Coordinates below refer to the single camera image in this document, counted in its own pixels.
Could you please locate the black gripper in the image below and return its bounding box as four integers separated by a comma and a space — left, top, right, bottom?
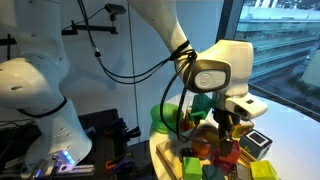
213, 108, 242, 157

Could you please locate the magenta block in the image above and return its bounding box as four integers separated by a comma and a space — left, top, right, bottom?
209, 149, 234, 175

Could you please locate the grey block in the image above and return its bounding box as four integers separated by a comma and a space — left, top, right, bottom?
229, 163, 252, 180

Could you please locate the lime green block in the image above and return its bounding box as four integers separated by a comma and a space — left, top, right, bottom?
250, 160, 280, 180

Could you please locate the orange ball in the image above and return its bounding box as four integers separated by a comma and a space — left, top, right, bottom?
191, 137, 215, 160

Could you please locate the orange and green soft cube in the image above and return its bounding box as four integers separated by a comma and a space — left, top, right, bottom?
233, 120, 255, 138

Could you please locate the soft cube with black square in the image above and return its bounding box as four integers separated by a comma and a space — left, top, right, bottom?
239, 128, 273, 161

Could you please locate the small red-orange ball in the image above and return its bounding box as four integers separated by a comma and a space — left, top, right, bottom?
180, 119, 196, 132

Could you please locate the wooden tray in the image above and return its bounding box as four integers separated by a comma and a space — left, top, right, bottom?
155, 134, 268, 180

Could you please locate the green plastic cup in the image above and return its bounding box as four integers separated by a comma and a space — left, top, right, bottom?
150, 102, 183, 135

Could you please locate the black equipment cart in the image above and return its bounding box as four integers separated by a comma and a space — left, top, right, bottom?
0, 108, 143, 180

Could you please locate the black looped cable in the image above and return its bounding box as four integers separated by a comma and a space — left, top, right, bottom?
158, 49, 201, 143

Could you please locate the orange handled clamp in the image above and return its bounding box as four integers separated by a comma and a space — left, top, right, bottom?
105, 155, 135, 172

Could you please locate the thin black hanging cable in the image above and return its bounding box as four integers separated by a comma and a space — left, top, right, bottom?
127, 13, 138, 144

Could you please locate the dark window frame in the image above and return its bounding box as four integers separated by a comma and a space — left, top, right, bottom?
215, 0, 320, 123

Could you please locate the black cable bundle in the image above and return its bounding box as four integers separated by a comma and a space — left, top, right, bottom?
76, 0, 199, 85

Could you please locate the black camera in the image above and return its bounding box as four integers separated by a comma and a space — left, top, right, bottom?
104, 3, 128, 22

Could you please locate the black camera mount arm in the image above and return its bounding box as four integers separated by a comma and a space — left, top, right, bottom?
61, 19, 120, 37

